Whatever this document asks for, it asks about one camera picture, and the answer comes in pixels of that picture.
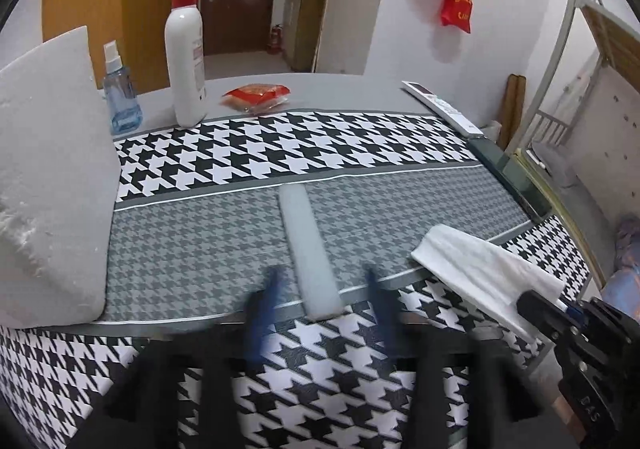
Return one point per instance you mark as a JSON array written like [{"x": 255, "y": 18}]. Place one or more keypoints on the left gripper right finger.
[{"x": 504, "y": 410}]

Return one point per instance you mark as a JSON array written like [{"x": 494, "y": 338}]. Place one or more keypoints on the blue spray bottle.
[{"x": 121, "y": 98}]

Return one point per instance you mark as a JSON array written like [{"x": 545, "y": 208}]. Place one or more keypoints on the white tissue cloth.
[{"x": 493, "y": 277}]

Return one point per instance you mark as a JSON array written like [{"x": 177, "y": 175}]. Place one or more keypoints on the white lotion pump bottle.
[{"x": 183, "y": 36}]

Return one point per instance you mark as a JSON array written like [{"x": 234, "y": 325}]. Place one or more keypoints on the metal bunk bed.
[{"x": 587, "y": 101}]

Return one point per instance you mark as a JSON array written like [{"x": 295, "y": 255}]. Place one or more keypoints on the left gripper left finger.
[{"x": 141, "y": 410}]

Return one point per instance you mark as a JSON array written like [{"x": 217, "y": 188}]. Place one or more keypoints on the wooden boards against wall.
[{"x": 511, "y": 109}]

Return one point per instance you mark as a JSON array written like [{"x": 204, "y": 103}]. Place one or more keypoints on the black smartphone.
[{"x": 512, "y": 177}]

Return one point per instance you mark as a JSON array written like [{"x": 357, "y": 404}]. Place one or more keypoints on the grey pillow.
[{"x": 557, "y": 164}]

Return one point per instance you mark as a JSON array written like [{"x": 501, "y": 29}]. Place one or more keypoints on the houndstooth table mat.
[{"x": 204, "y": 216}]

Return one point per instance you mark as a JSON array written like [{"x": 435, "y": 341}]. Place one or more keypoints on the red fire extinguisher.
[{"x": 275, "y": 40}]

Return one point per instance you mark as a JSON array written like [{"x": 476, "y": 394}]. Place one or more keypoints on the white foam box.
[{"x": 59, "y": 182}]

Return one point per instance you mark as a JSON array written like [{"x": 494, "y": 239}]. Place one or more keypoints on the white remote control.
[{"x": 443, "y": 109}]

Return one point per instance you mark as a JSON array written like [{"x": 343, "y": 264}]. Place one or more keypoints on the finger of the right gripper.
[
  {"x": 549, "y": 319},
  {"x": 575, "y": 312}
]

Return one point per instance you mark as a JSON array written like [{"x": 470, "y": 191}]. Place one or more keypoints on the red snack packet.
[{"x": 256, "y": 99}]

